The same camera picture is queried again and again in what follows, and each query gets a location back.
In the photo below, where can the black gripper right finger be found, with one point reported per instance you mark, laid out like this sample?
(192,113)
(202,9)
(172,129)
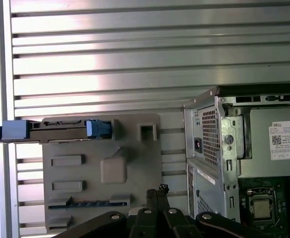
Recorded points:
(177,223)

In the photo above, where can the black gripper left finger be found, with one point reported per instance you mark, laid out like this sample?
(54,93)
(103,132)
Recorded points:
(142,223)

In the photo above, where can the hard disk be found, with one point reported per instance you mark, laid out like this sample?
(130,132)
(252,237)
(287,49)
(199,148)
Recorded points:
(13,130)

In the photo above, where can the RAM stick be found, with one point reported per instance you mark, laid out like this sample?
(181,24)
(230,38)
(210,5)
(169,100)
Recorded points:
(92,203)

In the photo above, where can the grey parts rack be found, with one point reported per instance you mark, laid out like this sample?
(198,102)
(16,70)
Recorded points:
(90,173)

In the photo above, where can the black PC case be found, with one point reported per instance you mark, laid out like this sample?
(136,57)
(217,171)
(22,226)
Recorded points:
(230,158)

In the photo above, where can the silver CPU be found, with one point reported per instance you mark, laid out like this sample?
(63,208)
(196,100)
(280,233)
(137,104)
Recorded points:
(261,209)

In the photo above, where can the CPU socket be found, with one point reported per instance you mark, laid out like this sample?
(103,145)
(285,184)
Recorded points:
(261,196)

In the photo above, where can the green motherboard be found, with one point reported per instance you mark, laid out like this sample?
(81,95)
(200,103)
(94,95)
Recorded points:
(288,196)

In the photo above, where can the silver power supply unit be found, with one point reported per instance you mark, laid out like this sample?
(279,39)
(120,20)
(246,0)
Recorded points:
(258,138)

